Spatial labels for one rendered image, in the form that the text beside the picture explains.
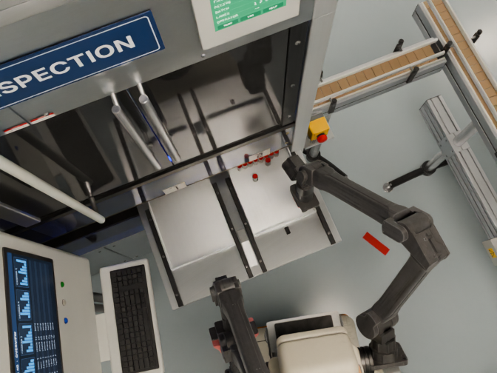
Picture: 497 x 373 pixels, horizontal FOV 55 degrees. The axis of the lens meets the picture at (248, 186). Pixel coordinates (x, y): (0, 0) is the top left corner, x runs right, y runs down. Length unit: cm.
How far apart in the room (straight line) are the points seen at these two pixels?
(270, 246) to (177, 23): 112
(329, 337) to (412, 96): 204
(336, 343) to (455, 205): 176
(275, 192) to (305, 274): 94
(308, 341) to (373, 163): 171
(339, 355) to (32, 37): 104
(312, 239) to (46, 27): 131
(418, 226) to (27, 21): 93
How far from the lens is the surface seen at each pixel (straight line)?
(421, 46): 216
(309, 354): 138
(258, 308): 273
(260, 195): 191
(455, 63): 220
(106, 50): 95
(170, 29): 96
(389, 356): 155
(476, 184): 248
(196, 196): 192
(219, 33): 100
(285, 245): 187
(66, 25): 88
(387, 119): 305
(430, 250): 123
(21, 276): 151
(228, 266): 187
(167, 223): 192
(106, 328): 203
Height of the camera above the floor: 273
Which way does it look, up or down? 75 degrees down
